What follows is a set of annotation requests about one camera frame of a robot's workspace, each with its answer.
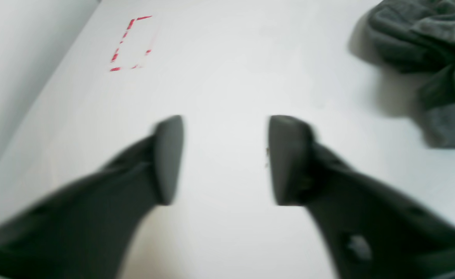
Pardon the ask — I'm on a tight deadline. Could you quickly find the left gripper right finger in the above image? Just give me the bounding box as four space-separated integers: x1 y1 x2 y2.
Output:
268 115 455 279

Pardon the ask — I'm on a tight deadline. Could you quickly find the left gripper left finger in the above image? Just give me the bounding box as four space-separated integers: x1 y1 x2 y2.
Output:
0 116 184 279

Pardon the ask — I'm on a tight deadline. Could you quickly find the grey t-shirt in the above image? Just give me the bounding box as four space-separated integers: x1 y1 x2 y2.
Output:
366 0 455 148

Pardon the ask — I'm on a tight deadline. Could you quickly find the red tape rectangle marking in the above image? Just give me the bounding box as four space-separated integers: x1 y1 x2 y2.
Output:
109 15 157 72

